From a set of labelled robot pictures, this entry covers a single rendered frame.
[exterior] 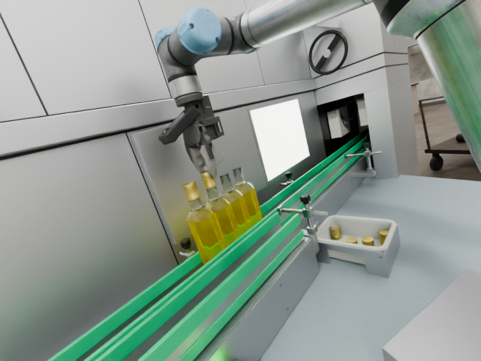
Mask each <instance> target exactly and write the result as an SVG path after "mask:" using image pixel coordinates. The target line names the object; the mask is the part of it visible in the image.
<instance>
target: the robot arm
mask: <svg viewBox="0 0 481 361"><path fill-rule="evenodd" d="M371 3H374V5H375V7H376V10H377V11H378V13H379V15H380V17H381V19H382V21H383V23H384V25H385V27H386V29H387V31H388V33H389V34H391V35H397V36H403V37H411V38H413V39H416V41H417V43H418V45H419V48H420V49H421V51H422V53H423V55H424V58H425V59H426V61H427V64H428V66H429V68H430V70H431V72H432V74H433V76H434V78H435V80H436V82H437V84H438V86H439V88H440V91H441V93H442V95H443V97H444V99H445V101H446V103H447V105H448V107H449V109H450V111H451V113H452V115H453V117H454V119H455V122H456V123H457V126H458V128H459V129H460V132H461V133H462V136H463V138H464V139H465V142H466V143H467V147H468V148H469V150H470V152H471V154H472V157H473V158H474V160H475V162H476V164H477V167H478V168H479V170H480V172H481V0H262V1H260V2H259V3H257V4H256V5H254V6H252V7H251V8H249V9H247V10H246V11H244V12H242V13H241V14H239V15H237V16H229V17H224V16H216V15H215V14H214V13H213V12H212V11H211V10H210V11H209V10H208V9H206V8H205V7H204V6H195V7H193V8H192V9H191V10H190V11H189V12H188V13H187V14H185V15H184V16H183V17H182V19H181V20H180V22H179V24H178V26H177V27H175V26H171V27H164V28H162V29H161V30H160V31H158V32H157V33H156V34H155V44H156V47H157V53H158V56H159V57H160V60H161V62H162V66H163V69H164V71H165V75H166V77H167V80H168V84H169V86H170V89H171V92H172V94H173V98H174V100H176V101H175V102H176V105H177V107H184V108H185V109H184V110H183V111H182V112H181V113H180V114H179V115H178V116H177V118H176V119H175V120H174V121H173V122H172V123H171V124H170V125H169V126H168V127H167V128H165V129H164V130H163V132H162V134H161V135H160V136H159V137H158V139H159V140H160V142H161V143H162V144H163V145H167V144H169V143H174V142H175V141H176V140H177V139H178V137H179V136H180V135H181V134H183V139H184V142H185V149H186V151H187V153H188V155H189V157H190V159H191V162H193V165H194V166H195V168H196V169H197V170H198V172H199V173H200V174H201V173H202V172H204V171H205V170H204V168H203V167H204V166H205V165H206V166H207V167H208V173H209V174H210V175H212V176H213V177H214V178H216V176H217V168H216V165H218V164H219V163H220V162H221V161H222V160H223V159H224V157H225V156H224V153H223V152H221V151H218V150H216V149H215V147H214V144H212V141H211V140H215V139H218V138H219V137H221V136H223V135H224V132H223V127H222V125H221V122H220V118H219V116H217V117H215V115H214V113H213V109H212V106H211V103H210V99H209V96H208V95H206V96H203V95H202V92H203V91H202V88H201V86H200V81H199V79H198V75H197V72H196V69H195V64H196V63H197V62H199V61H200V60H201V59H203V58H208V57H219V56H226V55H232V54H250V53H252V52H256V51H258V50H259V49H260V48H261V46H263V45H265V44H268V43H271V42H274V41H276V40H278V39H281V38H284V37H287V36H288V35H291V34H294V33H296V32H299V31H301V30H304V29H307V28H309V27H312V26H314V25H317V24H320V23H322V22H324V21H327V20H330V19H333V18H334V17H337V16H340V15H342V14H345V13H347V12H350V11H353V10H355V9H358V8H360V7H363V6H366V5H368V4H371ZM218 122H219V123H220V128H221V130H222V132H220V129H219V127H218ZM197 144H198V145H197Z"/></svg>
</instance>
